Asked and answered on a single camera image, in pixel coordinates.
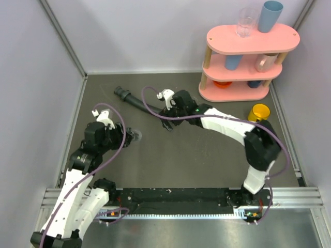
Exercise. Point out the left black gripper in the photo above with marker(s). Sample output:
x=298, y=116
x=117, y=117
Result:
x=120, y=137

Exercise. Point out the aluminium rail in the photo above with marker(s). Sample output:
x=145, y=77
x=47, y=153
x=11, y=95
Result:
x=281, y=198

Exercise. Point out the pink mug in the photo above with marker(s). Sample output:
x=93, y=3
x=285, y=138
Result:
x=265, y=61

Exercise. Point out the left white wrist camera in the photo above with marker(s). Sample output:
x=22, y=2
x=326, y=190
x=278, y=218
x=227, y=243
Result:
x=104, y=117

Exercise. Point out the blue cup middle shelf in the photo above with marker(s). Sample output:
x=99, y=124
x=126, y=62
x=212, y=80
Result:
x=232, y=61

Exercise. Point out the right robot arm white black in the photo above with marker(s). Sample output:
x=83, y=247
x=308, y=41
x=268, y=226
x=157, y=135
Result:
x=261, y=149

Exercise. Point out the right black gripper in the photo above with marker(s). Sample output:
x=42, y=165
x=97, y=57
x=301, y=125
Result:
x=167, y=124

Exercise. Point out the tall blue cup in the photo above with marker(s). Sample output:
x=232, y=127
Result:
x=270, y=12

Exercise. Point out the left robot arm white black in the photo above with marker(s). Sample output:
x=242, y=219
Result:
x=70, y=218

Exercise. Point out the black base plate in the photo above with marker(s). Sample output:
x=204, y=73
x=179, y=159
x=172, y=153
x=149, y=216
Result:
x=173, y=201

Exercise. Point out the yellow mug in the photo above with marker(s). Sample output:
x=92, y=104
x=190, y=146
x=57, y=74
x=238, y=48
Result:
x=259, y=112

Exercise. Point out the pink three-tier shelf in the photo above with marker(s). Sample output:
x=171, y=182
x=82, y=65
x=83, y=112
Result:
x=222, y=41

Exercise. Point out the orange bowl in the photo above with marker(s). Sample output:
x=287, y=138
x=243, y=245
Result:
x=222, y=85

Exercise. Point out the dark blue cup bottom shelf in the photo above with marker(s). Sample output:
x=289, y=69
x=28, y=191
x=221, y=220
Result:
x=254, y=84

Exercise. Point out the clear drinking glass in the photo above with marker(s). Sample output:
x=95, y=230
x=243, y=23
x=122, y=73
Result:
x=247, y=21

